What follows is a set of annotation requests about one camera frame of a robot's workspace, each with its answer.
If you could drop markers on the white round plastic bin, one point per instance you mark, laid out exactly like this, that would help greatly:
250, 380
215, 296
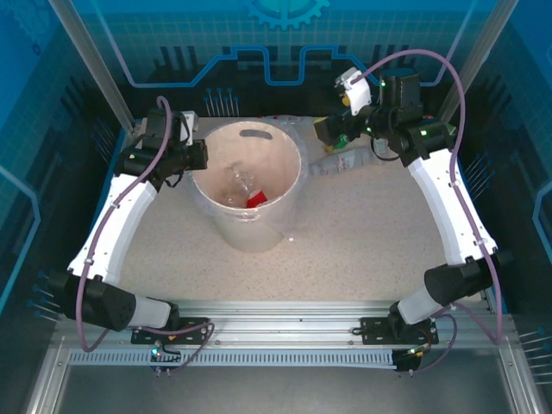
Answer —
254, 233

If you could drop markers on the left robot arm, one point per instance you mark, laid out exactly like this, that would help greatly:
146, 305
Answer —
116, 224

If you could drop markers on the small green white object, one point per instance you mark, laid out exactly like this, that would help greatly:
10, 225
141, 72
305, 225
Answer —
448, 128

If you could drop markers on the black base electronics board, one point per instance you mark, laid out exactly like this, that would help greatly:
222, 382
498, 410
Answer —
409, 360
166, 357

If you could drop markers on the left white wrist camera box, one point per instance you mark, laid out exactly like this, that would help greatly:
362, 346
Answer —
189, 123

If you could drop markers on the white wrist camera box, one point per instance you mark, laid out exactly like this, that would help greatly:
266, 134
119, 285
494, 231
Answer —
358, 92
189, 123

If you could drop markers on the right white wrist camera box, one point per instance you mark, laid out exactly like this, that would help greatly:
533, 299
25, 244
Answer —
358, 92

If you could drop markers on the aluminium frame post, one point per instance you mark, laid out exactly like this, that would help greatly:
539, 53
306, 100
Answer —
487, 43
86, 52

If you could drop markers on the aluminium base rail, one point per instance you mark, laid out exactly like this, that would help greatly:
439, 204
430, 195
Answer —
280, 319

